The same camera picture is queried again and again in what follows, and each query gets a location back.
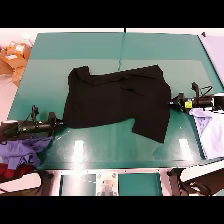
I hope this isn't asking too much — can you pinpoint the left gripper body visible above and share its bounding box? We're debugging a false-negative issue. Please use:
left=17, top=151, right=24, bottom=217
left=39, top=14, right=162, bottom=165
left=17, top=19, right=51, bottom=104
left=47, top=111, right=65, bottom=136

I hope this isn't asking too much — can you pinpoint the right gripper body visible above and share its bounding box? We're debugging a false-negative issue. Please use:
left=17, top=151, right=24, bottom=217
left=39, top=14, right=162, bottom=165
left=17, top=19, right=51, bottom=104
left=167, top=92, right=187, bottom=110

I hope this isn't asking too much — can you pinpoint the black T-shirt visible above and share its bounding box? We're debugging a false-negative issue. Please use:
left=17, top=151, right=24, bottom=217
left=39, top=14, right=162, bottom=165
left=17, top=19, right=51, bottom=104
left=62, top=64, right=172, bottom=144

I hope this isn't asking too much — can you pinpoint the purple garment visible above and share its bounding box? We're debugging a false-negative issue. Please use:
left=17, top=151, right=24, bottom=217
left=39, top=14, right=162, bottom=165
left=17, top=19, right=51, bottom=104
left=0, top=134, right=55, bottom=171

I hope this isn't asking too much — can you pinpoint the pale lilac garment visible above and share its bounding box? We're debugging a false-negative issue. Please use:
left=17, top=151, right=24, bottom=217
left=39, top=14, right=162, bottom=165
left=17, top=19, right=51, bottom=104
left=188, top=107, right=224, bottom=161

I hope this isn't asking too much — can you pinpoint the red garment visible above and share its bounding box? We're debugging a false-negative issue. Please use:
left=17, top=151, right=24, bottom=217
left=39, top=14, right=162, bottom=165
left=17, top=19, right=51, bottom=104
left=0, top=162, right=36, bottom=180

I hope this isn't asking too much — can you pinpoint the cardboard box with white label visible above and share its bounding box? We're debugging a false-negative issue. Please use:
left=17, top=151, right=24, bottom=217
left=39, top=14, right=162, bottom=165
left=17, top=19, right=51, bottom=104
left=0, top=53, right=28, bottom=70
left=5, top=40, right=33, bottom=60

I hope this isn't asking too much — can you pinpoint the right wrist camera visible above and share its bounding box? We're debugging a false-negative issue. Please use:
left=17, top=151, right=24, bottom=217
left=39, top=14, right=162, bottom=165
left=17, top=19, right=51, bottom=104
left=190, top=81, right=201, bottom=100

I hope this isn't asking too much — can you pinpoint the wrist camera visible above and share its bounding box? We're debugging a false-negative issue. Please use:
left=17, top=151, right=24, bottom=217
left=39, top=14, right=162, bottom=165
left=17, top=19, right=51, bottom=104
left=31, top=105, right=40, bottom=122
left=190, top=81, right=201, bottom=100

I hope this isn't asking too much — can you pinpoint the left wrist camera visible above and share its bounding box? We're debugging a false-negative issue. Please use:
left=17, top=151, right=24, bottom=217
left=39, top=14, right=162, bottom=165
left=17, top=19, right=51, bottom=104
left=31, top=105, right=40, bottom=122

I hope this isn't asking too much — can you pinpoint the black cable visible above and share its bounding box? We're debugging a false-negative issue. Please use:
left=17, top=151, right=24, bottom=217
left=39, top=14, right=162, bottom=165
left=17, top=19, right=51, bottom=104
left=199, top=85, right=214, bottom=98

